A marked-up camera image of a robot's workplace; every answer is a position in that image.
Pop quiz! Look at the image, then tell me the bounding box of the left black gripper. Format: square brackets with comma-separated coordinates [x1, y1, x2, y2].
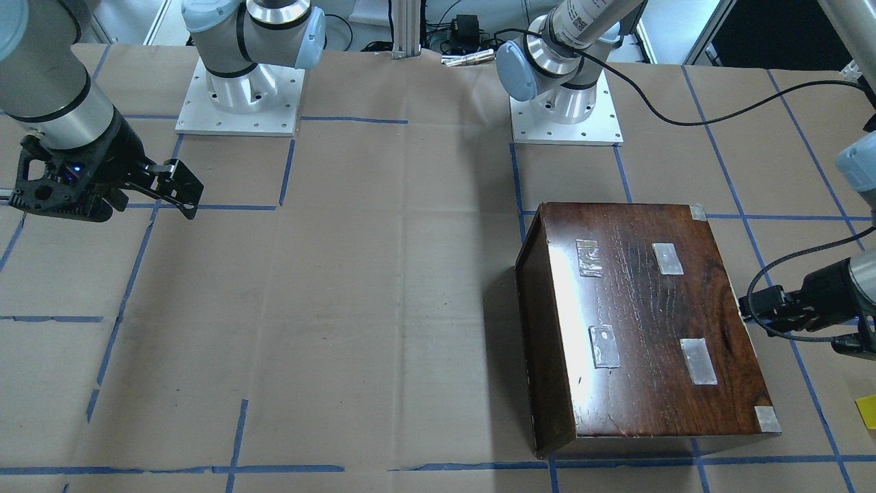
[738, 257, 875, 361]

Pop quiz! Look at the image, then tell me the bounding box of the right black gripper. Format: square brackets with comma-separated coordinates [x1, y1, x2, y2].
[9, 113, 204, 223]

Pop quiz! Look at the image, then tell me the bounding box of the dark wooden drawer box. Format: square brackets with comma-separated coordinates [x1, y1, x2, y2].
[514, 202, 782, 459]

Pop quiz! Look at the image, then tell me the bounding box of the yellow block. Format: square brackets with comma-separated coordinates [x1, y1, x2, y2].
[855, 395, 876, 431]

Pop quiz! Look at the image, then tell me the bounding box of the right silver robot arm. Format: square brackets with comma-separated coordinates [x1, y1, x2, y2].
[2, 1, 326, 223]

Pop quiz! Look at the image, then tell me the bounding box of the brown paper table cover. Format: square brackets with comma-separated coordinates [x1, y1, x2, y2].
[1, 44, 874, 492]

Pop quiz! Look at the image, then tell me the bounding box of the black box on floor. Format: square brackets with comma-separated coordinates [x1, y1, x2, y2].
[440, 14, 482, 55]

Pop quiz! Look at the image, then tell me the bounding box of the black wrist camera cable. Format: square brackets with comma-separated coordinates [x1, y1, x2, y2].
[493, 27, 876, 343]

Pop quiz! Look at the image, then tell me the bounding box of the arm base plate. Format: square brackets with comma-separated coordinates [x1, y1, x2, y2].
[510, 73, 623, 147]
[175, 60, 307, 138]

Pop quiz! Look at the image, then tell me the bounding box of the aluminium frame post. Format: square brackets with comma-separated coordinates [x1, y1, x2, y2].
[388, 0, 426, 60]

